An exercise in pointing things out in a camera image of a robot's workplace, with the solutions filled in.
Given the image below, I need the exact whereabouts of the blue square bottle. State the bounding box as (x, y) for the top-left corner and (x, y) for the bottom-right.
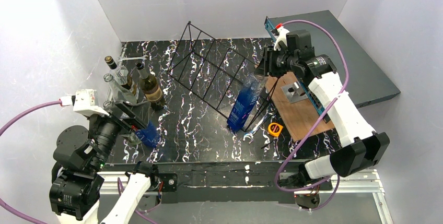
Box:
(135, 120), (160, 148)
(227, 74), (267, 133)

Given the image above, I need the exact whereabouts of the green wine bottle tan label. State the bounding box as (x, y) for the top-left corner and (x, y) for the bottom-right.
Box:
(136, 62), (166, 111)

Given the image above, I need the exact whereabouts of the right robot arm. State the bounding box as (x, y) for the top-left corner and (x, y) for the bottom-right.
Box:
(255, 27), (390, 186)

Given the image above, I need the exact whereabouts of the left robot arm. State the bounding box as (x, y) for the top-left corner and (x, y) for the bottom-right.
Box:
(49, 100), (148, 223)

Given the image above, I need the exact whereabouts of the tall clear glass bottle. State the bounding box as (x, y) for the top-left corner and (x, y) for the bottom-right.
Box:
(103, 73), (137, 105)

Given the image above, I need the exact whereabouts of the short clear glass bottle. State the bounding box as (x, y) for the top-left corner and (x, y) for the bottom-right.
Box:
(103, 100), (141, 145)

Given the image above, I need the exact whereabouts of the dark-capped clear bottle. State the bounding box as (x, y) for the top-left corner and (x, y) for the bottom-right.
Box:
(104, 55), (136, 95)

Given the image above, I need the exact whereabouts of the silver combination wrench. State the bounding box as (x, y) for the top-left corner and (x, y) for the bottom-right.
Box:
(242, 112), (275, 144)

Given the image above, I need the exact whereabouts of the small wrench at back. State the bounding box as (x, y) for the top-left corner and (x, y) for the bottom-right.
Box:
(118, 55), (148, 62)

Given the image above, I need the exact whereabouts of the brown wooden board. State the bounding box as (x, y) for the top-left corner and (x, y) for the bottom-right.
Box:
(265, 73), (319, 140)

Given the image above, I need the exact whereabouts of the yellow tape measure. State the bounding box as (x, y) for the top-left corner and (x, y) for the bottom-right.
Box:
(267, 122), (284, 137)

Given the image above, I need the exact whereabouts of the small black pen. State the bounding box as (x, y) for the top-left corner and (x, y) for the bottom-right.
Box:
(261, 139), (278, 149)

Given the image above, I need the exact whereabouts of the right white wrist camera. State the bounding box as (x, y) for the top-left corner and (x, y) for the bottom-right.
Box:
(274, 23), (290, 51)

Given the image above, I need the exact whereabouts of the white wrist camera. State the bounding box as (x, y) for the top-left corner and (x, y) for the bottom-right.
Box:
(59, 89), (110, 117)
(274, 23), (290, 51)

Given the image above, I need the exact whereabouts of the black wire wine rack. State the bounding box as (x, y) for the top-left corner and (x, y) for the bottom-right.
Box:
(165, 21), (278, 136)

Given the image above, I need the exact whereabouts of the metal bracket with knob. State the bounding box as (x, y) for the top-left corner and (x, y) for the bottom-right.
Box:
(281, 81), (308, 104)

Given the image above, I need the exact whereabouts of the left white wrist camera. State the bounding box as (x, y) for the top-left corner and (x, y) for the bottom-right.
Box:
(59, 89), (110, 117)

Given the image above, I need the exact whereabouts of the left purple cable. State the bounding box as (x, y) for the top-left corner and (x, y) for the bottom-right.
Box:
(0, 100), (62, 224)

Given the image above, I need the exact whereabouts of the blue-faced network switch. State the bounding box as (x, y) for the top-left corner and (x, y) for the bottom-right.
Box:
(264, 10), (401, 108)

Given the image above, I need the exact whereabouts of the aluminium frame rail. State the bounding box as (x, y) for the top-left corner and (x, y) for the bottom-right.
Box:
(93, 160), (393, 224)

